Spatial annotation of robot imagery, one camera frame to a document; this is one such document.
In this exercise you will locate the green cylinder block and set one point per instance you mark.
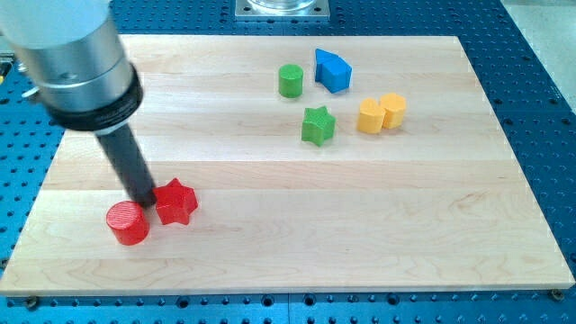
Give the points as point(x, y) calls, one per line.
point(290, 80)

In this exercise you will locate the yellow heart block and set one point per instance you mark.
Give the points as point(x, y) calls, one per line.
point(370, 116)

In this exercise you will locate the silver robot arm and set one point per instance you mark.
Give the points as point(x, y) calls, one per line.
point(72, 52)

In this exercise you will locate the green star block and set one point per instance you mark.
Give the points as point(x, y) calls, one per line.
point(317, 126)

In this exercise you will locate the yellow hexagon block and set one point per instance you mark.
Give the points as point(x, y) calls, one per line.
point(394, 106)

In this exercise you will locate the blue pentagon block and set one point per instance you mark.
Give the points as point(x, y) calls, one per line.
point(336, 75)

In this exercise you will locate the wooden board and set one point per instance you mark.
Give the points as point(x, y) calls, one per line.
point(437, 204)

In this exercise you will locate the red cylinder block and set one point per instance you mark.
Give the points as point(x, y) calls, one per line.
point(127, 222)

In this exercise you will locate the red star block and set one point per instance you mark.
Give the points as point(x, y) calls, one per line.
point(175, 202)

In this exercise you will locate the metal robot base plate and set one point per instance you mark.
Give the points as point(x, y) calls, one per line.
point(281, 10)

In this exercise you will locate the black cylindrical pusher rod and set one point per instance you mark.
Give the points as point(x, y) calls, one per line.
point(123, 152)

